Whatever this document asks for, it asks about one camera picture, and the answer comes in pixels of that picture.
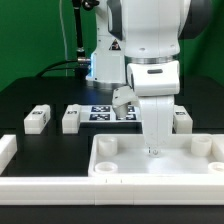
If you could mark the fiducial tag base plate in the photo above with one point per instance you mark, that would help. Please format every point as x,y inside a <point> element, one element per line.
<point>105,114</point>

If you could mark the white U-shaped border fence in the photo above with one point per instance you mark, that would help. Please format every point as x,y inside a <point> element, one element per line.
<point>202,189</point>

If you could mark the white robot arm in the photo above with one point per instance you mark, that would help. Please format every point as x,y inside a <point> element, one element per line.
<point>136,56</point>

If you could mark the white desk top tray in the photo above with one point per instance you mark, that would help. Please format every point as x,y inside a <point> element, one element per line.
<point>127,155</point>

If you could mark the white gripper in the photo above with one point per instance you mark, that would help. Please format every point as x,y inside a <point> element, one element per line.
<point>156,112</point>

